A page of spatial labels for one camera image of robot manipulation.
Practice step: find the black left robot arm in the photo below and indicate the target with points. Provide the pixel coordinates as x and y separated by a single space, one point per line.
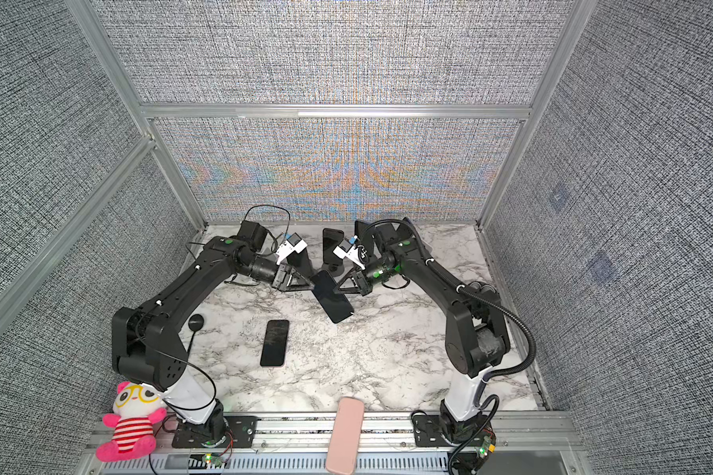
146 343

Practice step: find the black phone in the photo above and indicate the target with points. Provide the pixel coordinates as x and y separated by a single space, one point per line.
336 306
332 238
363 235
301 261

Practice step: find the dark blue flower bowl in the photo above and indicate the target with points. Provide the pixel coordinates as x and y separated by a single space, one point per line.
483 288

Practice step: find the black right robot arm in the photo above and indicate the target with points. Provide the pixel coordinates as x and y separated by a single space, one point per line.
476 337

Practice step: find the aluminium front rail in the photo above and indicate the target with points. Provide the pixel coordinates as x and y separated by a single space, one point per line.
517 442

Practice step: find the pink white plush toy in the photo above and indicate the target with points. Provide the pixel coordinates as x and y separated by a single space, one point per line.
136 411

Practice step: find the black phone on wooden stand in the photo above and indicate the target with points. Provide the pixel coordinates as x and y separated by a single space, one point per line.
363 235

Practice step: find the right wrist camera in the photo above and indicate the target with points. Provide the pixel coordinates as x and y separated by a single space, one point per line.
352 250

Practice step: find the phone with purple case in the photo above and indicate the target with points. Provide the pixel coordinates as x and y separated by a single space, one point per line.
275 343

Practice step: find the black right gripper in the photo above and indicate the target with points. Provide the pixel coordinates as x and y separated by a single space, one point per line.
359 275

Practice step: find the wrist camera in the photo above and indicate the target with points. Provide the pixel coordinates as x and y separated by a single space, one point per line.
291 245
352 250

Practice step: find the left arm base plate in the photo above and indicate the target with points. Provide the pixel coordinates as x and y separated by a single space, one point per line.
232 431

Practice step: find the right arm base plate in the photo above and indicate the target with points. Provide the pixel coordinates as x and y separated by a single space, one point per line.
428 431

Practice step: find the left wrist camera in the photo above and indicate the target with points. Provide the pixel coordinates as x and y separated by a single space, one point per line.
291 245

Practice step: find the black spoon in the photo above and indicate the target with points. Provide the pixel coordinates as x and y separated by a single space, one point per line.
194 324

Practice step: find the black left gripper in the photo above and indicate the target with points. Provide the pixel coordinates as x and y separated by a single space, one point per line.
284 273

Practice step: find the pink phone on rail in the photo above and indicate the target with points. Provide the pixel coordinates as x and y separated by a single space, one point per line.
342 452

